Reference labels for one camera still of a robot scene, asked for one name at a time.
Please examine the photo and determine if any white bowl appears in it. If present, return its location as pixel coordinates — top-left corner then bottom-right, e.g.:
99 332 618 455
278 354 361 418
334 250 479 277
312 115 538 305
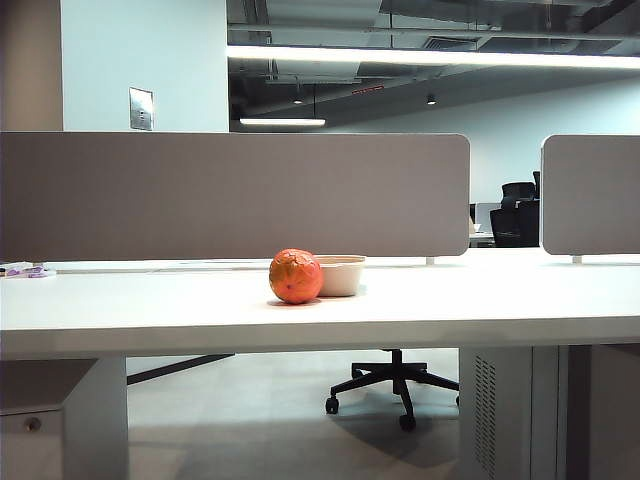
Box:
314 254 368 297

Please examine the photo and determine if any narrow grey desk divider panel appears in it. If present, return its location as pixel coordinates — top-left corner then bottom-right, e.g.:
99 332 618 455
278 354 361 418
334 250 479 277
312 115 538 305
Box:
540 134 640 257

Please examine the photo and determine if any short hanging light bar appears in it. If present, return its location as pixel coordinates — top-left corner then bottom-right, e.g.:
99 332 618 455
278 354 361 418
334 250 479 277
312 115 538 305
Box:
238 117 327 127

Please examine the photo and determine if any white perforated desk side panel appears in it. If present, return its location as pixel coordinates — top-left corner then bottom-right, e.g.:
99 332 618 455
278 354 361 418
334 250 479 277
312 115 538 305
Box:
458 346 571 480

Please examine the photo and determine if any ceiling air vent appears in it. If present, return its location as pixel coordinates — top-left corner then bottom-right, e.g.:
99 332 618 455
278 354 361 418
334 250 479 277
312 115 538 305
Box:
424 35 481 50

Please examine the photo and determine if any metal wall switch plate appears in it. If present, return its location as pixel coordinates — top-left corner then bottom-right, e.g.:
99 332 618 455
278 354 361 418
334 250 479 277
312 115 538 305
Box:
128 86 155 132

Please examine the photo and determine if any long ceiling light strip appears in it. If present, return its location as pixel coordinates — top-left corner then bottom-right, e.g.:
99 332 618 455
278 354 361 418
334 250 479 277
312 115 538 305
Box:
225 43 640 70

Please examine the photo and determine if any white desk leg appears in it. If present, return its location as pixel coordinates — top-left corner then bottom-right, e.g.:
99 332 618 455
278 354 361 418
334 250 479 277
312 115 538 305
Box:
62 355 130 480

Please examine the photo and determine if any orange fruit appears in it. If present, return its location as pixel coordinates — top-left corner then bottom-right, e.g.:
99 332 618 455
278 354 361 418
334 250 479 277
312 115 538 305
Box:
268 248 324 305

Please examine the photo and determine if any black wheeled chair base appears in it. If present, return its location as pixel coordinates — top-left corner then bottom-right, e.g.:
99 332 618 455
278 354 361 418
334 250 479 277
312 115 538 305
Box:
324 348 461 432

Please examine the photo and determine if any purple and white packet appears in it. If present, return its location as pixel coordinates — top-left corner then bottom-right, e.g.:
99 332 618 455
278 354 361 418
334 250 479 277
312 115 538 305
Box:
0 262 58 280

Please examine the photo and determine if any black mesh office chair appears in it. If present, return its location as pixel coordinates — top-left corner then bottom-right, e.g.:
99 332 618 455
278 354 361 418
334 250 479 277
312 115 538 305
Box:
488 171 542 248

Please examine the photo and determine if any white drawer cabinet with lock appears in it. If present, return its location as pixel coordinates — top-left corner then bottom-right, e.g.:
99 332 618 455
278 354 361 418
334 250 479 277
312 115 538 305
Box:
0 358 99 480

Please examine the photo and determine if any wide grey desk divider panel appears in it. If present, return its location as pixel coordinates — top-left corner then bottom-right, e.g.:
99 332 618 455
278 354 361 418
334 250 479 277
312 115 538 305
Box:
0 131 472 264

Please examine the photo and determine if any black floor strip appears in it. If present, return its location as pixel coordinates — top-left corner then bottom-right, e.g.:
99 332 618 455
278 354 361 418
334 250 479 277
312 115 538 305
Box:
126 353 236 385

